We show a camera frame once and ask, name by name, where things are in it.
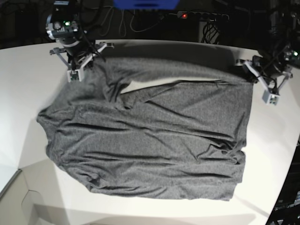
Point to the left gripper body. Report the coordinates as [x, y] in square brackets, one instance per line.
[277, 62]

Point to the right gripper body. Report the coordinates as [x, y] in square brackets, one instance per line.
[67, 29]

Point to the grey t-shirt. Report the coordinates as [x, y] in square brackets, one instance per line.
[152, 128]

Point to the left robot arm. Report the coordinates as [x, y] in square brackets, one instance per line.
[275, 34]

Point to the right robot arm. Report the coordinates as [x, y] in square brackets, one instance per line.
[65, 6]

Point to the blue box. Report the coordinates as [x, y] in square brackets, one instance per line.
[146, 4]

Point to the black power strip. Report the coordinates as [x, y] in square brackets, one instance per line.
[203, 16]

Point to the grey cardboard box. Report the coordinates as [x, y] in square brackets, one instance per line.
[20, 205]

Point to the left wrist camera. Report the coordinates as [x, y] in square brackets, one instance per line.
[270, 98]

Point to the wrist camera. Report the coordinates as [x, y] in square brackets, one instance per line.
[75, 75]
[270, 98]

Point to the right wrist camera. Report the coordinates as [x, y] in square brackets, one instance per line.
[75, 75]

